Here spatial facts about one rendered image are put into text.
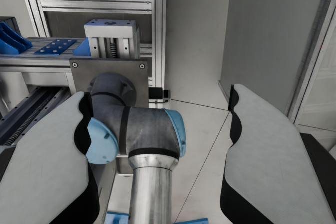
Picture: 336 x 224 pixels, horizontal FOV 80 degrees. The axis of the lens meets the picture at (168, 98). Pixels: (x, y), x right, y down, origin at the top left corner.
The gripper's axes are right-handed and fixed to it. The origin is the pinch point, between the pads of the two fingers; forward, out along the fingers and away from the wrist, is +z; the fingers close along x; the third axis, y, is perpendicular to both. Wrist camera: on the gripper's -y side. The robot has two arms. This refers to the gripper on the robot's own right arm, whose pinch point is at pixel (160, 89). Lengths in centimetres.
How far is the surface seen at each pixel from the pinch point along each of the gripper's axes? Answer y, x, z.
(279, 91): 37, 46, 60
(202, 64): 60, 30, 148
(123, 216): 281, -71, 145
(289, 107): 38, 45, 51
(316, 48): 15, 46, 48
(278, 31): 16, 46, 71
